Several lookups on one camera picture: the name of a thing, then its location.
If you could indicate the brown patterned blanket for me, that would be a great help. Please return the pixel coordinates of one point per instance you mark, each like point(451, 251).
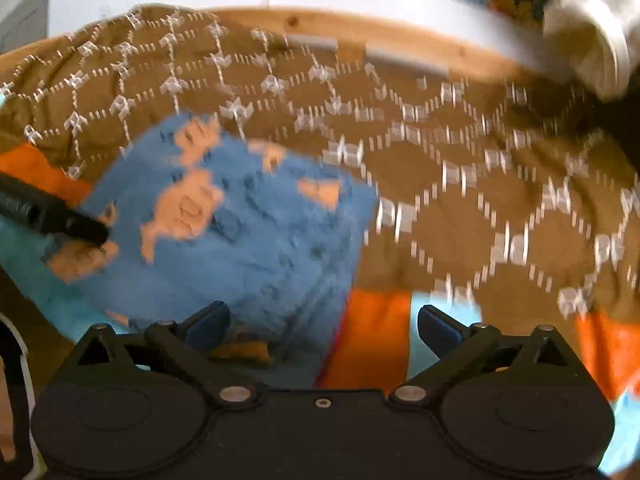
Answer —
point(450, 160)

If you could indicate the white cloth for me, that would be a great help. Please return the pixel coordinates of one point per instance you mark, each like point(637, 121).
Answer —
point(595, 25)

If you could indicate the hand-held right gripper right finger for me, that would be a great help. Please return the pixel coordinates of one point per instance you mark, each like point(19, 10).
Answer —
point(439, 331)

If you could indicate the orange and light-blue sheet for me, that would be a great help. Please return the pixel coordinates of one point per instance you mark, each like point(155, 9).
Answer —
point(375, 330)

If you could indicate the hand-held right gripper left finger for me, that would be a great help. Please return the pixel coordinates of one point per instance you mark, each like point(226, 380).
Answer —
point(210, 321)

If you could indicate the blue pants with orange print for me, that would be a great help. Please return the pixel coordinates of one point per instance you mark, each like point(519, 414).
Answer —
point(260, 240)

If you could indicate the grey door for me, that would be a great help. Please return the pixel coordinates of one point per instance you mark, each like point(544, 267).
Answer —
point(25, 15)

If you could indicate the wooden bed frame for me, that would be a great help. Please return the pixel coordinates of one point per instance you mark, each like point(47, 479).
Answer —
point(400, 35)

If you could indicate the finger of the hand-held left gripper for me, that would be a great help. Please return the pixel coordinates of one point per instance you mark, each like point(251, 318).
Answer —
point(45, 207)

